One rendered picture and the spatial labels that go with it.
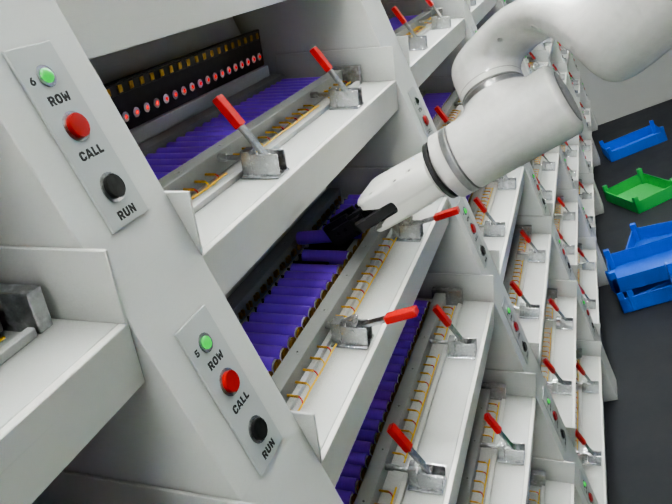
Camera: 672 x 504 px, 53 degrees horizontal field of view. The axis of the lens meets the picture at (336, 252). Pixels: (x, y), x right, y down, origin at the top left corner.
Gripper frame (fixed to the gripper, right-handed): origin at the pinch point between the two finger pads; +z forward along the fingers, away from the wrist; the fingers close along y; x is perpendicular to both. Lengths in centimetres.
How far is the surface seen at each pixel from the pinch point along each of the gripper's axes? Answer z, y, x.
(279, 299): 4.6, 14.9, 0.6
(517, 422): 3.2, -15.3, 46.9
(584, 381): 10, -76, 83
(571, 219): 5, -146, 67
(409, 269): -5.3, 2.6, 8.5
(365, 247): -1.5, 1.5, 3.5
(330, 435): -5.2, 34.2, 8.4
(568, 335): 6, -73, 67
